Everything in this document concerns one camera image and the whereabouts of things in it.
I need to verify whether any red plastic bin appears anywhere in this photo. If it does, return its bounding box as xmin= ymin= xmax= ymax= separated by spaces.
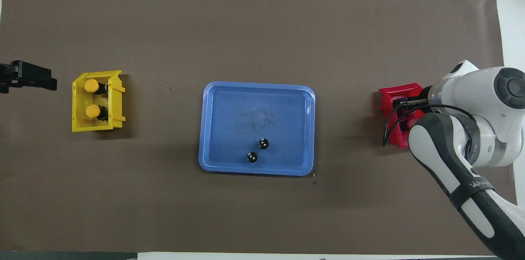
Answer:
xmin=378 ymin=83 xmax=425 ymax=149

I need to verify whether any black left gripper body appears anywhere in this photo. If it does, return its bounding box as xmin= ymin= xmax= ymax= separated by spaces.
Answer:
xmin=0 ymin=63 xmax=20 ymax=94

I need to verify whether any brown paper mat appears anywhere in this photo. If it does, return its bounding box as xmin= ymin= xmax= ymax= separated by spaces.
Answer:
xmin=0 ymin=0 xmax=517 ymax=255

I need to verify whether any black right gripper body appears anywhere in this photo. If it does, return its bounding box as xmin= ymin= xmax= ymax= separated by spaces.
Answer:
xmin=416 ymin=85 xmax=434 ymax=109

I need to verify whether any yellow push button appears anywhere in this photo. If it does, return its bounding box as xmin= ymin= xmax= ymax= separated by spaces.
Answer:
xmin=85 ymin=104 xmax=109 ymax=122
xmin=84 ymin=79 xmax=108 ymax=96

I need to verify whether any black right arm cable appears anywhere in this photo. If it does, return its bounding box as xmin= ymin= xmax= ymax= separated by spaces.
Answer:
xmin=382 ymin=104 xmax=479 ymax=147

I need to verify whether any blue plastic tray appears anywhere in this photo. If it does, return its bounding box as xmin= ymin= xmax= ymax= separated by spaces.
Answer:
xmin=199 ymin=81 xmax=316 ymax=177

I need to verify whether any yellow plastic bin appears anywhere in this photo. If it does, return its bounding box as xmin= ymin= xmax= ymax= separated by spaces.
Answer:
xmin=72 ymin=70 xmax=126 ymax=132

